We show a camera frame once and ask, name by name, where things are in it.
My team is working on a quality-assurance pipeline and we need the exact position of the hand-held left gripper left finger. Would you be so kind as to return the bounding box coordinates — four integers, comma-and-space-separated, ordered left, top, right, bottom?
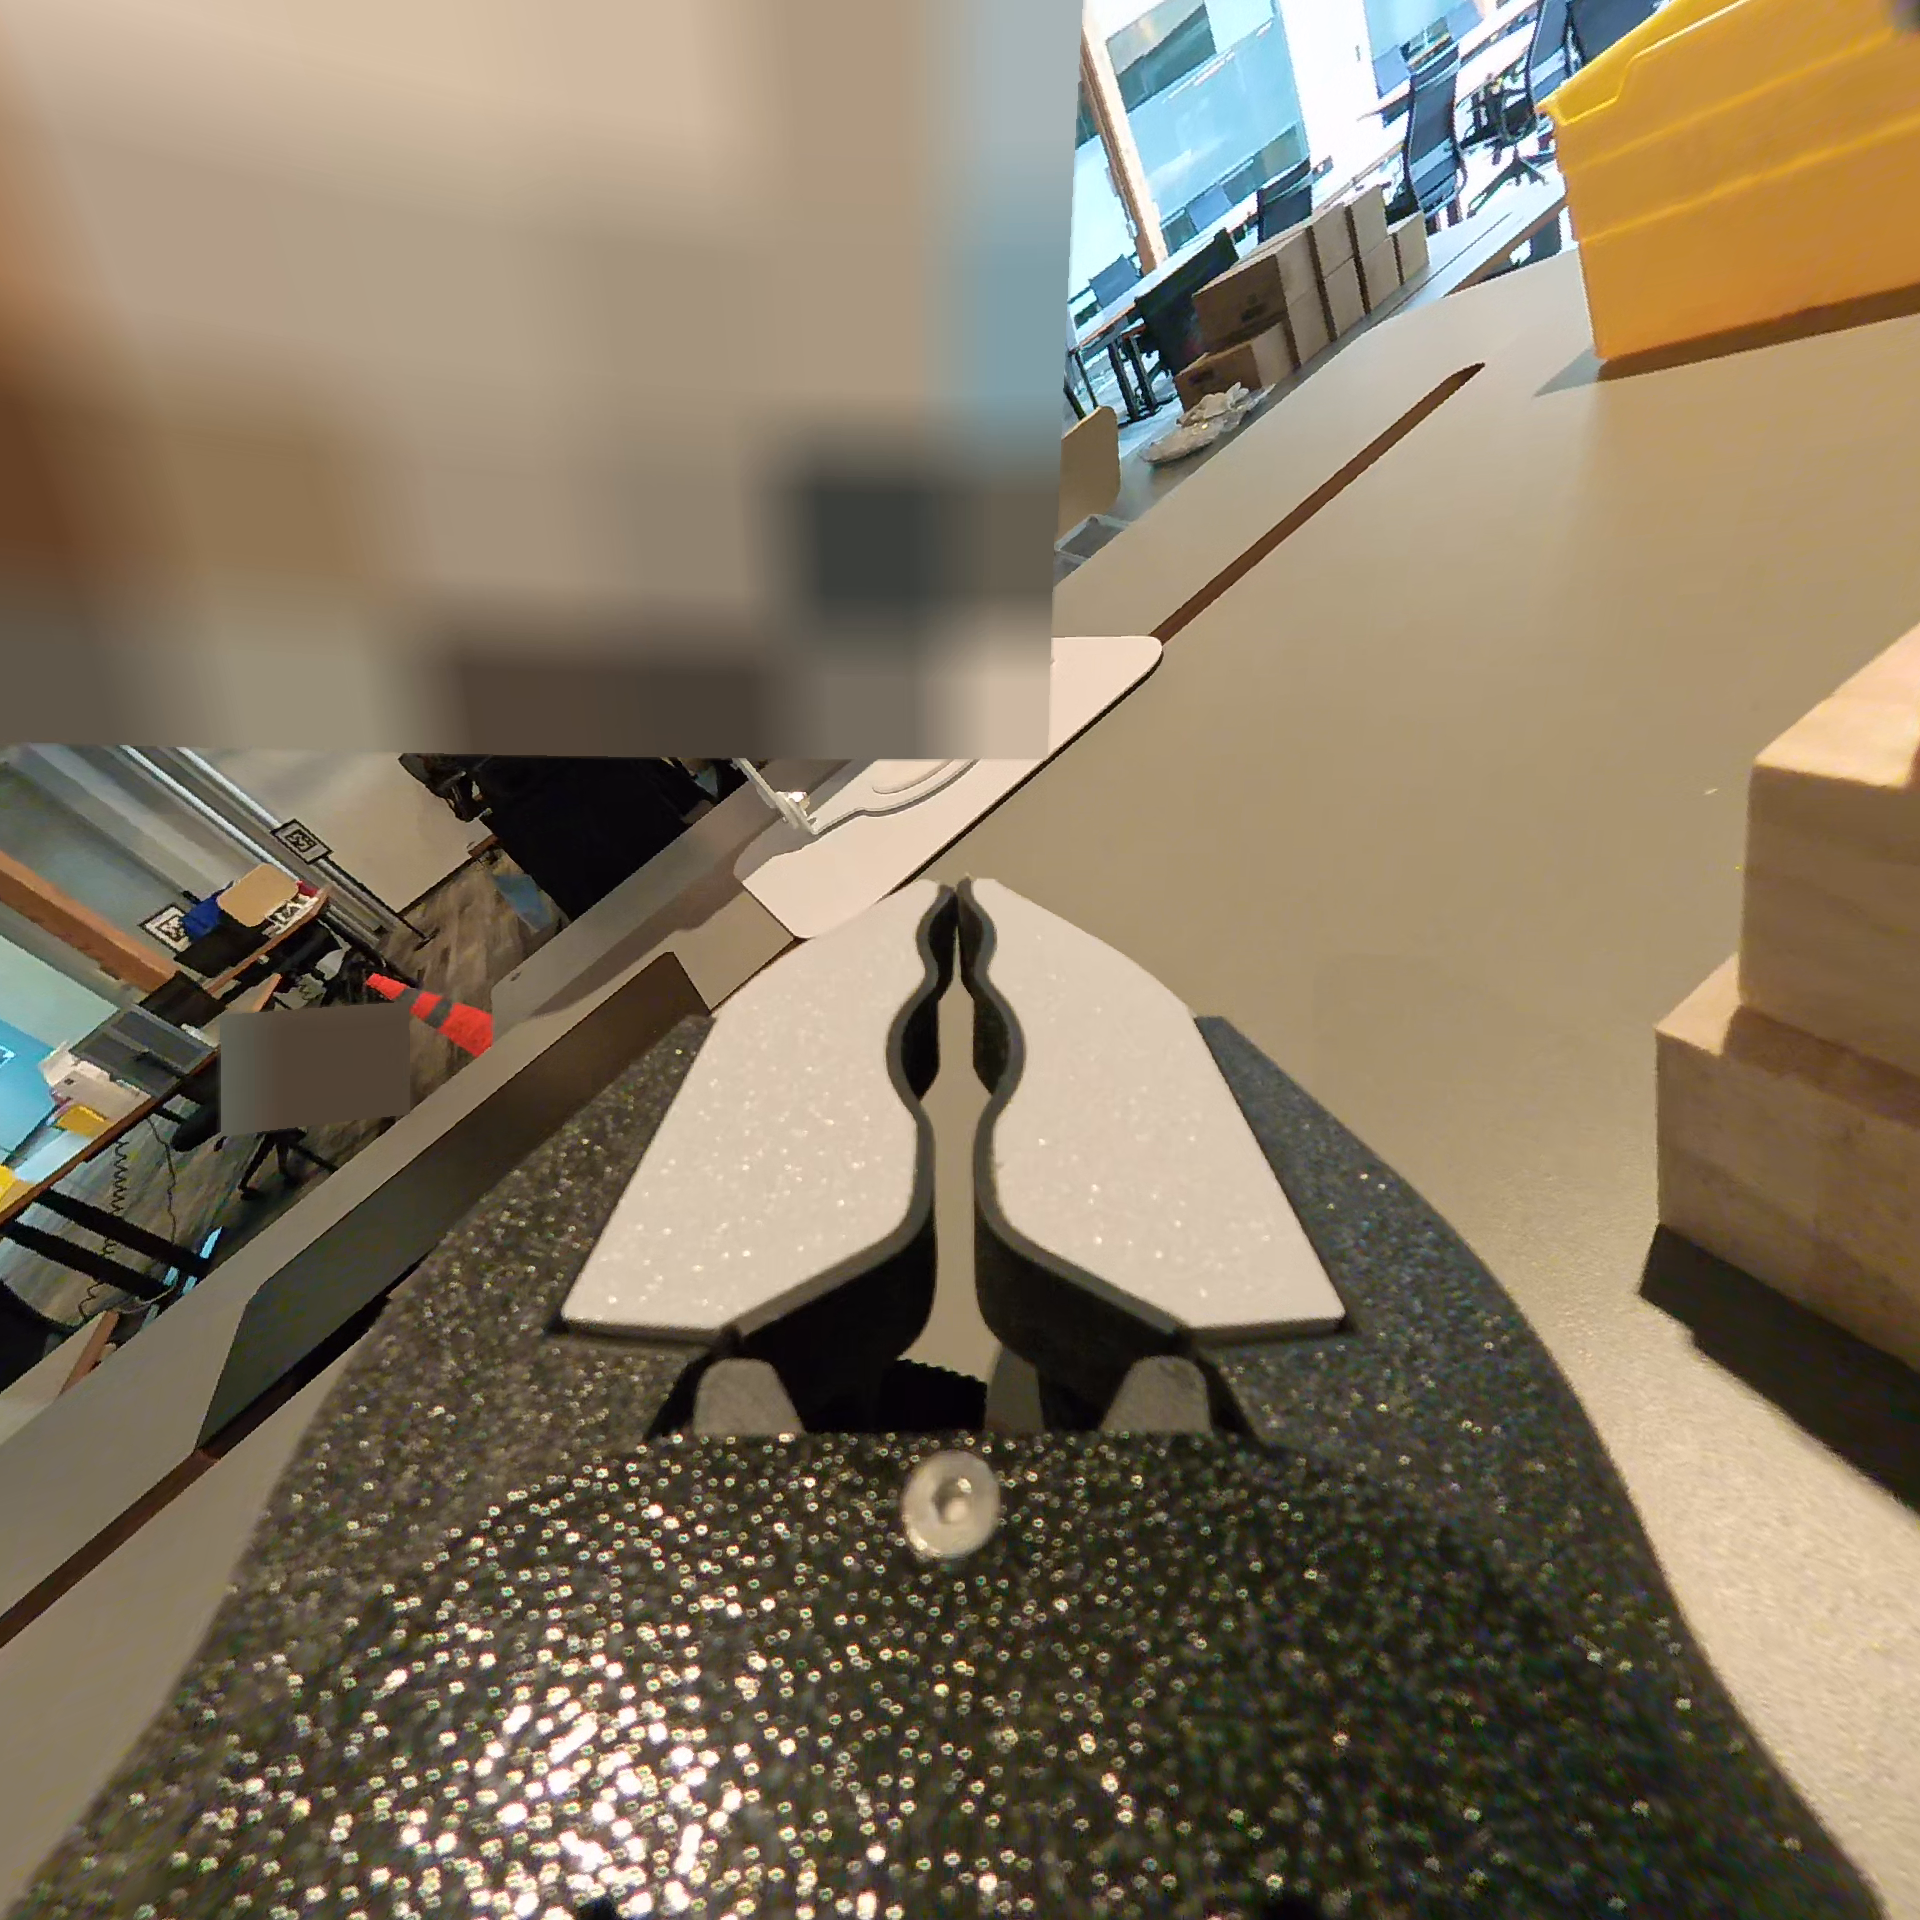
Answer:
559, 877, 963, 1432

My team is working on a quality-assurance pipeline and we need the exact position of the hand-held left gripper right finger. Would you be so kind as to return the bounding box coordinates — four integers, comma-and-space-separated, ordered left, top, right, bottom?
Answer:
959, 874, 1346, 1432

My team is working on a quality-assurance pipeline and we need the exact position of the large plain wooden cube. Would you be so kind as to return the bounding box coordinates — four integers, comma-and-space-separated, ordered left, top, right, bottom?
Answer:
1653, 950, 1920, 1327

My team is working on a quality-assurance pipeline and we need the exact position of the medium plain wooden cube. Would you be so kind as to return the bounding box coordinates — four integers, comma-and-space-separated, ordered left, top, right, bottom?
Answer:
1737, 621, 1920, 1077

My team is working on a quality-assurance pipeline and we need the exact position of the orange traffic cone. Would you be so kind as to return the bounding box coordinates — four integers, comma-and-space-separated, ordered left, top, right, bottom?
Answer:
363, 971, 497, 1058

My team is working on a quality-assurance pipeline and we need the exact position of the office chair with dark jacket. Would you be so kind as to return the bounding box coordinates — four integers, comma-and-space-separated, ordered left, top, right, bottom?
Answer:
402, 754, 720, 923

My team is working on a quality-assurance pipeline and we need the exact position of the pale wooden stand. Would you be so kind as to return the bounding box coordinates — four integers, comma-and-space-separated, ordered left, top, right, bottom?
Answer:
1055, 405, 1125, 579

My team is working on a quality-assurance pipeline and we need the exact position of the crumpled white wrapper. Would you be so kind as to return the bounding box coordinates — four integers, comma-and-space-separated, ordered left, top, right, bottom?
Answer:
1141, 383, 1279, 464

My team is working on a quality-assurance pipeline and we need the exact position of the row of cardboard boxes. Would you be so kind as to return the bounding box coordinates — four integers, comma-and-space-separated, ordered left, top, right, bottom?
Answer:
1176, 187, 1431, 410

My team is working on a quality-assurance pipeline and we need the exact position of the row of black office chairs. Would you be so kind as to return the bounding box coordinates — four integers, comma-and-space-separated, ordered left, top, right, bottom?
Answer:
1253, 0, 1659, 243

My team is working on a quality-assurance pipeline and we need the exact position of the yellow plastic bin stack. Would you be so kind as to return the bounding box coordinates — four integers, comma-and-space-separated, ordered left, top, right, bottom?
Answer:
1544, 0, 1920, 364

